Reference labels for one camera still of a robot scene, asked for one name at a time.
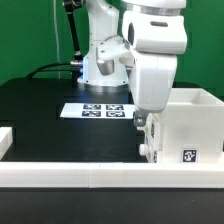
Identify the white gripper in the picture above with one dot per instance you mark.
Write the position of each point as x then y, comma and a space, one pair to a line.
150, 82

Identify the white drawer box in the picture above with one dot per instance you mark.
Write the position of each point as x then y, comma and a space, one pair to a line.
152, 129
147, 151

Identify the white front drawer box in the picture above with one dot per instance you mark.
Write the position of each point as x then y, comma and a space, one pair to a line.
147, 151

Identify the white drawer cabinet frame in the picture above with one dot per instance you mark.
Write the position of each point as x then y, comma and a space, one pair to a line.
192, 128

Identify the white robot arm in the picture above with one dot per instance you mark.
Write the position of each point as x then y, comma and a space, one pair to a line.
109, 61

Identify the paper marker sheet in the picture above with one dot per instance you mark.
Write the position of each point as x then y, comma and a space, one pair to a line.
97, 111

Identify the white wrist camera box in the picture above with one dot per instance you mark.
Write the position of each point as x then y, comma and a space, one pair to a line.
153, 33

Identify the white fence front rail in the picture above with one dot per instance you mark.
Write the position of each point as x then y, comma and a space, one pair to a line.
110, 175

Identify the white fence rail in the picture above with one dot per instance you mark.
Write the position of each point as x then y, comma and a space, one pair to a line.
6, 139
110, 175

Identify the white fence left rail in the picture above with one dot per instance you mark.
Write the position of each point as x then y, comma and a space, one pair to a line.
6, 139

